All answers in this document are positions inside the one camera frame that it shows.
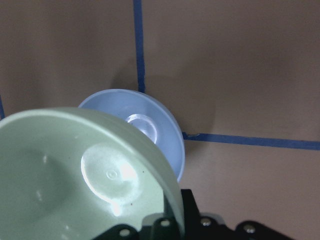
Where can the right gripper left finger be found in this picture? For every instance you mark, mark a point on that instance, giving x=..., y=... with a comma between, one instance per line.
x=163, y=228

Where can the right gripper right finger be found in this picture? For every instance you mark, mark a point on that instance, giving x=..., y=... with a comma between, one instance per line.
x=204, y=227

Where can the green bowl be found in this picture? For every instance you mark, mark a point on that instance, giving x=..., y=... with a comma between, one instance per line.
x=70, y=173

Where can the blue bowl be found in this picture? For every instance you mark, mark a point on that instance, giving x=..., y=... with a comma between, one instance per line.
x=148, y=115

